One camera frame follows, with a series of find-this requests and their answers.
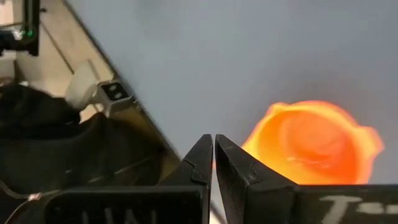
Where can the red measuring cup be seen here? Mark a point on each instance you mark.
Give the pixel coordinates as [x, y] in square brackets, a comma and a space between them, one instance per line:
[311, 140]

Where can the silver white frame bracket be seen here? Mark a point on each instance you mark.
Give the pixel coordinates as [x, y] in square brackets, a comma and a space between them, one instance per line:
[113, 91]

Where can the black stand with green light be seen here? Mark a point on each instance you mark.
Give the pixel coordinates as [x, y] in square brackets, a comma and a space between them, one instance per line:
[31, 18]

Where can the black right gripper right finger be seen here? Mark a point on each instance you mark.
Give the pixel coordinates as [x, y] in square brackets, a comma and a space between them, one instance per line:
[264, 202]

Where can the grey blue table mat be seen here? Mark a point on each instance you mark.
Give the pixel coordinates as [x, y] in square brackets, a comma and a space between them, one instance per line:
[217, 62]

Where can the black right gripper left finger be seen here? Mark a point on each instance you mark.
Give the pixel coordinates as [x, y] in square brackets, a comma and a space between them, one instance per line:
[155, 205]

